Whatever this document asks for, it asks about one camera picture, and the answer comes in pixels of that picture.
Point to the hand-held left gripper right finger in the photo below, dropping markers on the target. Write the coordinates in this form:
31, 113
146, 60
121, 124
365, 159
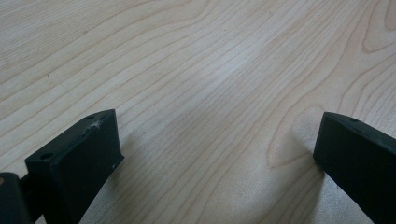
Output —
358, 155

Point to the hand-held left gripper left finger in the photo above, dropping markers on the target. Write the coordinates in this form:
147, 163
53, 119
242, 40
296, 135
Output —
77, 161

